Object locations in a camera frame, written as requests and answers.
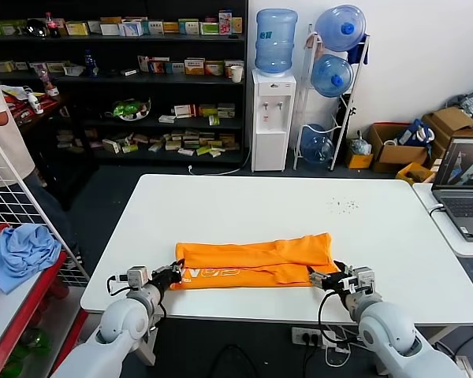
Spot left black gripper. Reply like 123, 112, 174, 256
152, 260, 187, 291

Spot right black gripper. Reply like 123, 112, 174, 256
307, 259, 356, 293

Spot orange t-shirt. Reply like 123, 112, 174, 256
169, 232, 340, 291

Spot white power strip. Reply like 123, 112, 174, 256
291, 326, 338, 350

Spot small dark crumbs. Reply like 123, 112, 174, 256
326, 199, 359, 216

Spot large white table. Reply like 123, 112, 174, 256
80, 173, 473, 367

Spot small yellow box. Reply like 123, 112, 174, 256
345, 151, 374, 170

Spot red plastic stool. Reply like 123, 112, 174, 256
43, 275, 70, 312

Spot small white side table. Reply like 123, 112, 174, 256
412, 182, 473, 259

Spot yellow plastic crate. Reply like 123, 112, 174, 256
395, 161, 437, 186

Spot clear plastic bag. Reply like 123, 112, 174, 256
348, 132, 374, 157

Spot open brown cardboard box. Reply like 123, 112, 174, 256
367, 123, 429, 174

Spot grey open laptop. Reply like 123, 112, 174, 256
431, 136, 473, 243

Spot white water dispenser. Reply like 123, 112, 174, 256
251, 69, 297, 173

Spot crumpled light blue cloth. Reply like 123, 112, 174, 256
0, 223, 63, 295

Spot red white medicine box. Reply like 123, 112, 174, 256
174, 104, 200, 119

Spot black tripod stand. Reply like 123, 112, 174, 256
334, 94, 359, 158

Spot blue tote bag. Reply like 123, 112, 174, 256
397, 119, 437, 147

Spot green plastic bottle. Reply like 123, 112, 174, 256
0, 326, 52, 378

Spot bowl with green packets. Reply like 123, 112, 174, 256
104, 98, 153, 123

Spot white metal jug rack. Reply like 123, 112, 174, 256
293, 23, 371, 172

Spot black shelving unit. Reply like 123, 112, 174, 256
0, 0, 250, 166

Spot dark wooden table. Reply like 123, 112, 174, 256
0, 94, 99, 212

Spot tan cardboard box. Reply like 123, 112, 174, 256
422, 106, 473, 166

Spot blue capped water jug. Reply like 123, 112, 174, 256
314, 4, 367, 53
310, 54, 355, 98

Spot orange white medicine box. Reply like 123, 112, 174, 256
184, 57, 206, 76

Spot person in white shirt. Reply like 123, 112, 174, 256
0, 58, 84, 269

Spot small white bottle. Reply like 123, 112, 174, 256
25, 89, 45, 116

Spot dark blue hanging cloth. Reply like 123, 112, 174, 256
346, 35, 371, 65

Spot blue plastic bottle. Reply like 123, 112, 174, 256
83, 50, 99, 79

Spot clear bottle pink label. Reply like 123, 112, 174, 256
37, 66, 60, 98

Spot blue water jug with label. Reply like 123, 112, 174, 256
254, 8, 299, 78

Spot blue white medicine box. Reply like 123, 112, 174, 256
121, 21, 145, 37

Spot pink tall carton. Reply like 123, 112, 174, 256
218, 10, 233, 35

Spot yellow medicine box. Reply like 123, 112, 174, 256
65, 21, 91, 37

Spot cola bottle red label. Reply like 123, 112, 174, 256
44, 12, 62, 39

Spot shiny black helmet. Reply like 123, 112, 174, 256
25, 17, 48, 39

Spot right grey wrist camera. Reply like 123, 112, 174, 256
352, 266, 375, 292

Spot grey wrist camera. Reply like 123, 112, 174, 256
125, 266, 149, 287
352, 266, 375, 292

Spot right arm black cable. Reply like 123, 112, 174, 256
318, 289, 363, 343

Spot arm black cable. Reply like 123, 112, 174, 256
106, 274, 129, 296
318, 289, 363, 343

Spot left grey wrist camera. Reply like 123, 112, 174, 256
125, 266, 149, 287

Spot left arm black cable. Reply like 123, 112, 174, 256
106, 274, 129, 296

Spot white cables under table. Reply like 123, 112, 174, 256
325, 324, 379, 367

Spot black floor cable loop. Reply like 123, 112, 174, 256
210, 344, 261, 378

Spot white floor cable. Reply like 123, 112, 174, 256
188, 149, 253, 176

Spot white wire grid panel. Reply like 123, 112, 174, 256
0, 120, 91, 288

